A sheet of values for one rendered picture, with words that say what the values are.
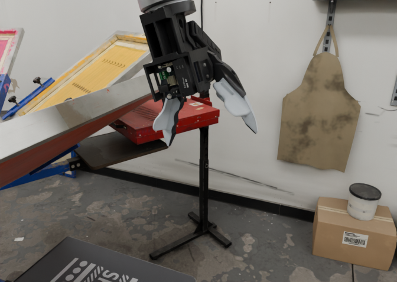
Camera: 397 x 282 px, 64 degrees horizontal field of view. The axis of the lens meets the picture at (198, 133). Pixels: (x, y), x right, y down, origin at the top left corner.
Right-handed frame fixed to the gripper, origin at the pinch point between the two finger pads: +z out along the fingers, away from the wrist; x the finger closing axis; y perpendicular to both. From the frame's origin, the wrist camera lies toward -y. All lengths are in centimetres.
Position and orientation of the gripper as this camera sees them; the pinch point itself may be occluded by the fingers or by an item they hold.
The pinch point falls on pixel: (212, 139)
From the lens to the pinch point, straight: 50.1
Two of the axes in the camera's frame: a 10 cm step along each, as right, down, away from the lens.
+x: 8.9, -1.4, -4.4
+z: 2.7, 9.3, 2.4
